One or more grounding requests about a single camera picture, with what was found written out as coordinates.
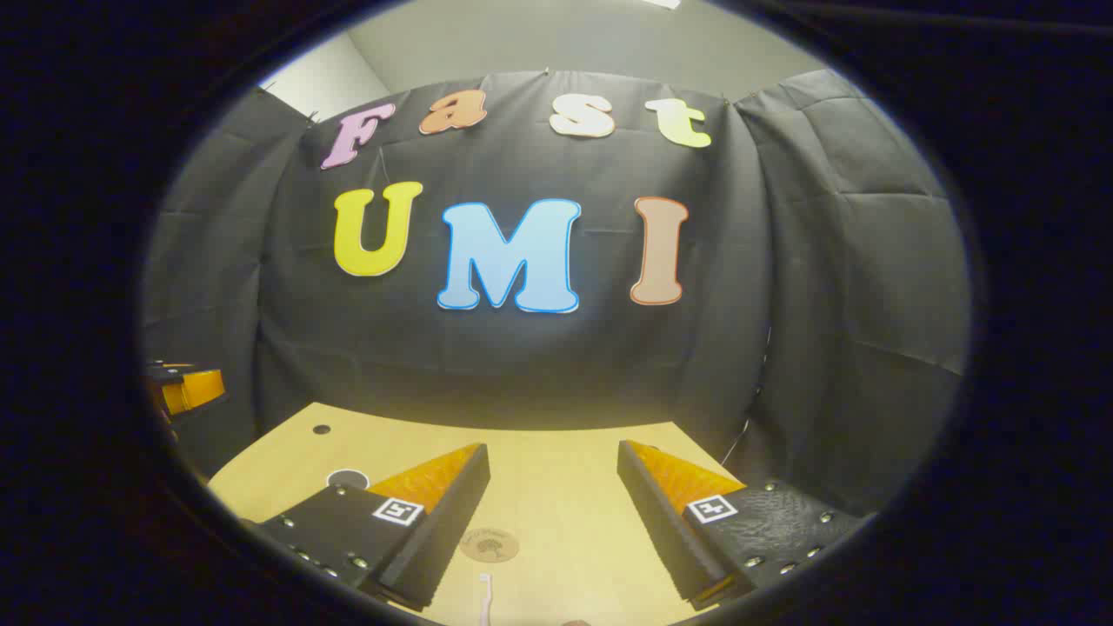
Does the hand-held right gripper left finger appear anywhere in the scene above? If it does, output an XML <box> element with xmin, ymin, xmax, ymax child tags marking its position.
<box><xmin>257</xmin><ymin>443</ymin><xmax>491</xmax><ymax>612</ymax></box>

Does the round cork coaster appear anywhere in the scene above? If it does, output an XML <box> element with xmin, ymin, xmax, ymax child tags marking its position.
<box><xmin>460</xmin><ymin>528</ymin><xmax>521</xmax><ymax>563</ymax></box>

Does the light wooden desktop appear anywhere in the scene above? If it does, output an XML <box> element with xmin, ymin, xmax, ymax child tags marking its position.
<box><xmin>207</xmin><ymin>402</ymin><xmax>749</xmax><ymax>626</ymax></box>

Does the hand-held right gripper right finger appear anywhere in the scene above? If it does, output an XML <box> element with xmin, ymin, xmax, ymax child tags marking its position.
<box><xmin>616</xmin><ymin>439</ymin><xmax>870</xmax><ymax>609</ymax></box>

